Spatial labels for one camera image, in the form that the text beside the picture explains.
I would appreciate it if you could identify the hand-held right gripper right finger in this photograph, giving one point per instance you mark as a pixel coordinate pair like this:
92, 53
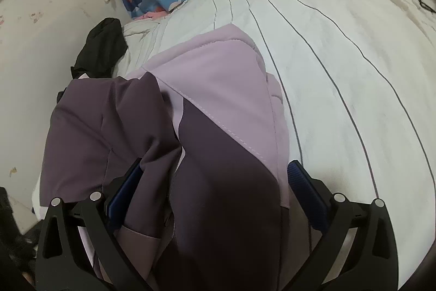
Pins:
306, 195

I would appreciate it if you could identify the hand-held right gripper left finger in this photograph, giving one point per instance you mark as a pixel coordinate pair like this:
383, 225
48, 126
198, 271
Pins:
124, 195

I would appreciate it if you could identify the purple two-tone jacket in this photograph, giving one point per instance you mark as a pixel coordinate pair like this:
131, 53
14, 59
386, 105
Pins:
211, 147

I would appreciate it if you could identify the black garment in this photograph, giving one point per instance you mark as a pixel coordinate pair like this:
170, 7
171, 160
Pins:
102, 49

